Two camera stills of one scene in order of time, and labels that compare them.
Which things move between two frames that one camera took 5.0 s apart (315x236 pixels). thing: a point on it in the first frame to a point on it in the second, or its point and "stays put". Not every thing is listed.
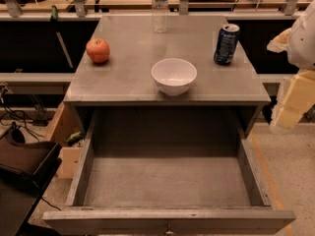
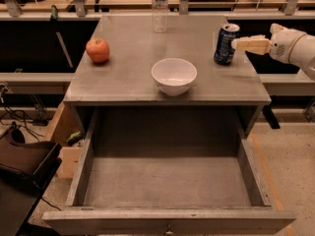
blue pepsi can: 226,43 stays put
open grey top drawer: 167,171 stays put
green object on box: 76,137 stays put
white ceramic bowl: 173,76 stays put
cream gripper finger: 299,98 to 258,44
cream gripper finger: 280,42 to 257,37
